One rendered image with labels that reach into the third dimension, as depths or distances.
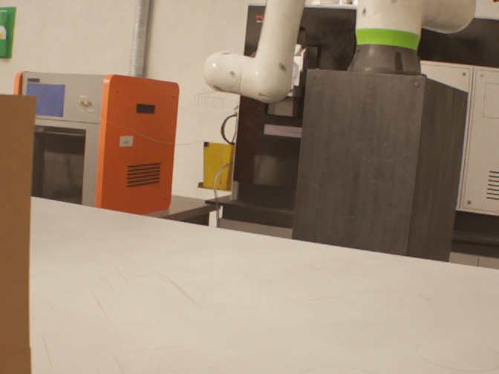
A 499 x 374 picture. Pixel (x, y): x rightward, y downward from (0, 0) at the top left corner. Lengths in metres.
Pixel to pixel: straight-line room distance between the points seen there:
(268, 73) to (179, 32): 2.14
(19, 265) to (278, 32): 1.38
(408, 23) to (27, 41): 3.37
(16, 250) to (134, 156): 1.72
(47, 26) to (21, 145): 4.02
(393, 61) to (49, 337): 0.92
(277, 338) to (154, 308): 0.11
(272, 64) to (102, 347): 1.22
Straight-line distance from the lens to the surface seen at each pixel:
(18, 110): 0.21
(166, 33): 3.71
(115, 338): 0.44
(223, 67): 1.61
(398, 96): 1.15
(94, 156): 1.83
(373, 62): 1.22
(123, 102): 1.86
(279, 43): 1.57
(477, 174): 2.09
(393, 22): 1.23
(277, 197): 2.24
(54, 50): 4.16
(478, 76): 2.09
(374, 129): 1.17
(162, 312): 0.50
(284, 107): 2.12
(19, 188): 0.22
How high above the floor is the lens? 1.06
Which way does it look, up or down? 7 degrees down
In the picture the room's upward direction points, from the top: 5 degrees clockwise
